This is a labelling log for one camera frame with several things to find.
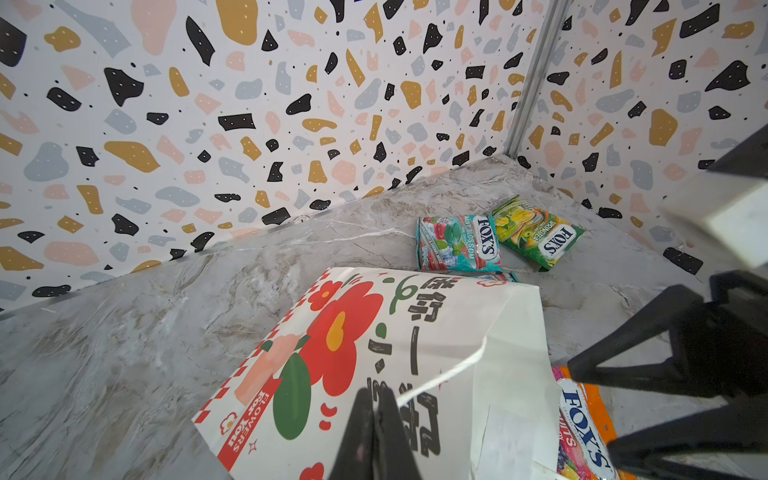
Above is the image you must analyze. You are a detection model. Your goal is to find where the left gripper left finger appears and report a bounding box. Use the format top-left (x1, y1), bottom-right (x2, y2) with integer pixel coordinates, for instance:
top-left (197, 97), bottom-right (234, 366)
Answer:
top-left (328, 388), bottom-right (374, 480)

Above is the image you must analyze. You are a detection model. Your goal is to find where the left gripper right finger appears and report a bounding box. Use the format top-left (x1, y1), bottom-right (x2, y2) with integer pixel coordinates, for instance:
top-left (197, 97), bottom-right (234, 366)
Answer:
top-left (374, 387), bottom-right (421, 480)

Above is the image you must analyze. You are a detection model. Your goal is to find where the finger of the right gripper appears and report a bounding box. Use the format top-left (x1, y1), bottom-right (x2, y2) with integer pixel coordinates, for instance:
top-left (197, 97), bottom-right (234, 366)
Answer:
top-left (607, 398), bottom-right (767, 479)
top-left (567, 285), bottom-right (719, 398)

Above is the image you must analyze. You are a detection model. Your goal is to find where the white floral paper bag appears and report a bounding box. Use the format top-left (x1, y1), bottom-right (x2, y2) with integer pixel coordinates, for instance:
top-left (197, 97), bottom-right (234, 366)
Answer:
top-left (193, 267), bottom-right (559, 479)

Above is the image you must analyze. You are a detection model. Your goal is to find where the orange Fox's candy bag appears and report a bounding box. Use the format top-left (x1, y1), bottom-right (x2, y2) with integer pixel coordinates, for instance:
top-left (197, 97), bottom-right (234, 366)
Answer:
top-left (552, 366), bottom-right (636, 480)

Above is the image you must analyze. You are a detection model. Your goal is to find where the green candy bag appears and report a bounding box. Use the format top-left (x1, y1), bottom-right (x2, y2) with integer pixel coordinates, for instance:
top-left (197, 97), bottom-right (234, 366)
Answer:
top-left (492, 196), bottom-right (585, 271)

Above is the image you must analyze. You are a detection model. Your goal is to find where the teal Fox's mint candy bag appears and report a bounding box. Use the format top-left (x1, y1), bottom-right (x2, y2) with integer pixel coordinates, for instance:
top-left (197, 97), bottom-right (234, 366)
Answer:
top-left (416, 215), bottom-right (502, 273)

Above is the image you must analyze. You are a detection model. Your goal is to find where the right aluminium corner post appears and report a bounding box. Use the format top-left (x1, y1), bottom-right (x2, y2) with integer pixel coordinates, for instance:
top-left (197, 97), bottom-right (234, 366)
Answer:
top-left (504, 1), bottom-right (570, 159)

